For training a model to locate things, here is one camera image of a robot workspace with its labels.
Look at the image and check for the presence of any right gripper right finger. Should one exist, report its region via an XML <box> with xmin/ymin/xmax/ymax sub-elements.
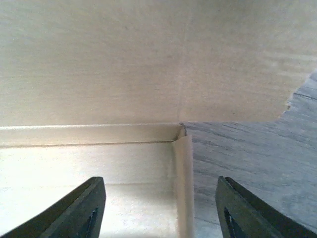
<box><xmin>215</xmin><ymin>176</ymin><xmax>317</xmax><ymax>238</ymax></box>

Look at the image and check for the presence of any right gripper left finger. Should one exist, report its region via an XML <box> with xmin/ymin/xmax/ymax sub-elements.
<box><xmin>1</xmin><ymin>177</ymin><xmax>106</xmax><ymax>238</ymax></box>

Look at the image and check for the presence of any cardboard box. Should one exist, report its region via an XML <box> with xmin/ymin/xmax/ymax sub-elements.
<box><xmin>0</xmin><ymin>0</ymin><xmax>317</xmax><ymax>238</ymax></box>

